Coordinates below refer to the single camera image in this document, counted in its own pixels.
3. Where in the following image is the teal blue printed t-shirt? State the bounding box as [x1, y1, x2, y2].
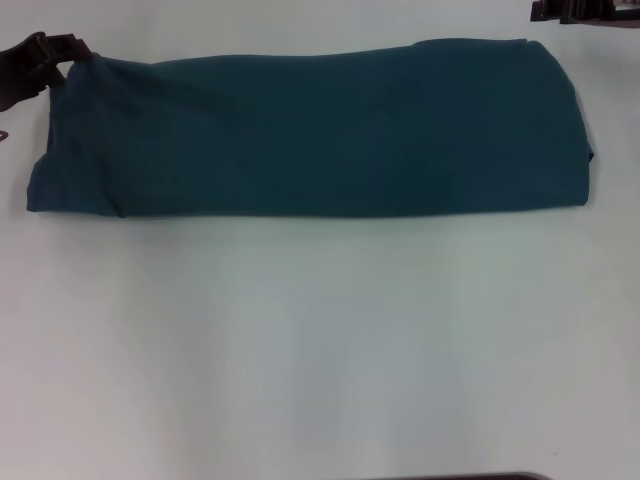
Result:
[25, 38, 597, 221]

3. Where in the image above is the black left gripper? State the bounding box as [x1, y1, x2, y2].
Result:
[0, 32, 95, 114]

